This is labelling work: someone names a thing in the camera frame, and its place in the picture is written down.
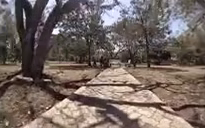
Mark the pale stone paved path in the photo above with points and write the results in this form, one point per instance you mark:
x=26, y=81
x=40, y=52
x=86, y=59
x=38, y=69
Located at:
x=114, y=77

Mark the row of trees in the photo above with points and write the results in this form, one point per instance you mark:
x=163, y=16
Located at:
x=147, y=50

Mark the large bare forked tree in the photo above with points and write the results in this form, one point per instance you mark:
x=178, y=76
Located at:
x=28, y=57

